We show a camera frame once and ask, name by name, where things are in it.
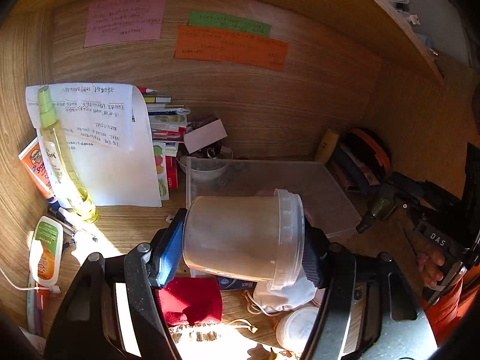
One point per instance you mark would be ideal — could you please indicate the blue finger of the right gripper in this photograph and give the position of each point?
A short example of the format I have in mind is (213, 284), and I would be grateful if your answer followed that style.
(365, 223)

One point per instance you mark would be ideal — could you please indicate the fruit sticker sheet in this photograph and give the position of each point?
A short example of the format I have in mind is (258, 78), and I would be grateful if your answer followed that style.
(161, 169)

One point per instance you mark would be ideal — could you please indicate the clear bowl of trinkets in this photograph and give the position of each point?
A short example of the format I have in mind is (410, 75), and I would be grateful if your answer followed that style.
(207, 168)

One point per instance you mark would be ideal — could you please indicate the white drawstring cloth pouch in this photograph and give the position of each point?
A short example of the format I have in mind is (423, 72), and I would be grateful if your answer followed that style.
(273, 302)

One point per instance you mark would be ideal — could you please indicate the pens on desk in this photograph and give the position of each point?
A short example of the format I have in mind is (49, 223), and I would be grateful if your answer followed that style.
(76, 233)

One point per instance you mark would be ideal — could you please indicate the green sticky note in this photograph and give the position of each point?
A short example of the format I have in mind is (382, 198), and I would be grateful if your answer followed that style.
(223, 21)

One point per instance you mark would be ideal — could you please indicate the white orange-label squeeze bottle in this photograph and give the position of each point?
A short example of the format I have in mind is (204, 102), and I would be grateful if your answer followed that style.
(46, 251)

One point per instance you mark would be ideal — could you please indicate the yellow-green spray bottle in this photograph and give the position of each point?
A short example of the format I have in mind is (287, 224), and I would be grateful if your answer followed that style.
(60, 159)

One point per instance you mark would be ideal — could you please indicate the orange sticky note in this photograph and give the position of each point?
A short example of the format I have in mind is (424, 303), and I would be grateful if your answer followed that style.
(222, 45)

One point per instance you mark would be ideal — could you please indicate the small blue Max box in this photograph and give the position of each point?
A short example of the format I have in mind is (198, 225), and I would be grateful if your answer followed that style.
(229, 284)

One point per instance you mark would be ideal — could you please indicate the small white box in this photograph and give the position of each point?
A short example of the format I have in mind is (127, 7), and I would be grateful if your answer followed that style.
(204, 136)

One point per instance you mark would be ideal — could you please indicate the yellow cream tube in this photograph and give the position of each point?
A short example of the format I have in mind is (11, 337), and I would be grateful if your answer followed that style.
(326, 147)

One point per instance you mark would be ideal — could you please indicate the dark green spray bottle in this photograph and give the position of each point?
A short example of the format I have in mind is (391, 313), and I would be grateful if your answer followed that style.
(378, 206)

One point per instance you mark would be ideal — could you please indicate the clear plastic storage bin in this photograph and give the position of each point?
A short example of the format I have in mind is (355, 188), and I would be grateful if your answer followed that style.
(326, 205)

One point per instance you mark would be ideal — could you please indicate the orange sunscreen tube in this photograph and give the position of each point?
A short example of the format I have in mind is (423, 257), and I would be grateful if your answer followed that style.
(31, 159)

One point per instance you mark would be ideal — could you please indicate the pink sticky note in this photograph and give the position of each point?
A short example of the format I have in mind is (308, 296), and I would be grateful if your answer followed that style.
(117, 21)

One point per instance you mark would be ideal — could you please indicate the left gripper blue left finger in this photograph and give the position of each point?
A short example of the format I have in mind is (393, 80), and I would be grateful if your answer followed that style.
(148, 268)

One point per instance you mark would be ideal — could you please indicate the translucent plastic jar with lid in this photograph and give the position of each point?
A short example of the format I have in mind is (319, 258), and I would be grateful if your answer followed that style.
(259, 239)

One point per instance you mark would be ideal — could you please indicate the white handwritten paper sheet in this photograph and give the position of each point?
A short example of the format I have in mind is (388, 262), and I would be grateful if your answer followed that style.
(109, 137)

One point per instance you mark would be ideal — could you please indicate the red velvet pouch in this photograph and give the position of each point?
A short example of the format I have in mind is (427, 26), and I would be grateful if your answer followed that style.
(187, 301)

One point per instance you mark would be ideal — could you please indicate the round white lidded container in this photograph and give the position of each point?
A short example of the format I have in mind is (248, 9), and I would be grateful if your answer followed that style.
(294, 329)

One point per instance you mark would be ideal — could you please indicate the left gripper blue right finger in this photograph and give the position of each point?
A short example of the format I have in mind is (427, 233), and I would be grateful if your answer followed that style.
(331, 267)

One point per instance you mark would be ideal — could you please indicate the person's right hand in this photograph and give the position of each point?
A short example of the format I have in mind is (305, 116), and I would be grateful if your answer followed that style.
(429, 263)

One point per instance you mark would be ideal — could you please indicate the stack of books and cards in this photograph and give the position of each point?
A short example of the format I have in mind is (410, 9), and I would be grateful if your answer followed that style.
(168, 120)

